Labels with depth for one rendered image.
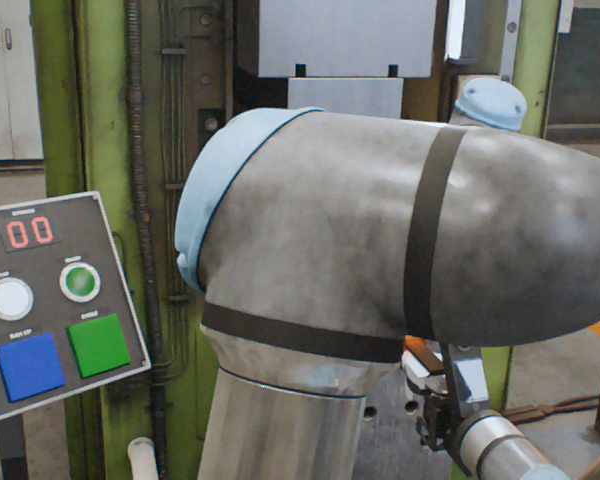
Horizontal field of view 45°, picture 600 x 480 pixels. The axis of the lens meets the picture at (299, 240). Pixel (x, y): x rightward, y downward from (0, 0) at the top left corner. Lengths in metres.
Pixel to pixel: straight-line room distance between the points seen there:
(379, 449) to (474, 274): 1.11
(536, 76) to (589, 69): 7.41
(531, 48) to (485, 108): 0.73
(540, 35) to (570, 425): 0.77
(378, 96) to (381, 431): 0.62
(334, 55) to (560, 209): 0.88
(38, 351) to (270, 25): 0.59
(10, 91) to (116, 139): 5.17
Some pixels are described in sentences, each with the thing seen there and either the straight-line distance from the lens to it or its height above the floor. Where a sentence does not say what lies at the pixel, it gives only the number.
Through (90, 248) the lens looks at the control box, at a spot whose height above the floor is 1.13.
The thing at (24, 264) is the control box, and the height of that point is 1.13.
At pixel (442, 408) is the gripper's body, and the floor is 1.00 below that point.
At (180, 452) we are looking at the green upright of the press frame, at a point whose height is 0.60.
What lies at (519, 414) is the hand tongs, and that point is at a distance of 1.53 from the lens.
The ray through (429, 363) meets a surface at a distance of 1.02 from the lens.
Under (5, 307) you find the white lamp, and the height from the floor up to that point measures 1.08.
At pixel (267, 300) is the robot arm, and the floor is 1.35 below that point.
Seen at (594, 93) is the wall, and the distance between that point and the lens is 9.07.
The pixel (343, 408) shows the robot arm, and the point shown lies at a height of 1.29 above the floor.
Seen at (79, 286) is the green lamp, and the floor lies 1.09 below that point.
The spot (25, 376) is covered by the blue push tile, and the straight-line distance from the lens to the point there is 1.04.
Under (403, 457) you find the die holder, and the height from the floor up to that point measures 0.65.
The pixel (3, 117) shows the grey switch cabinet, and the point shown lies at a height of 0.45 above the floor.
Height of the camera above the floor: 1.49
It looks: 19 degrees down
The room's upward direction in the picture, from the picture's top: 2 degrees clockwise
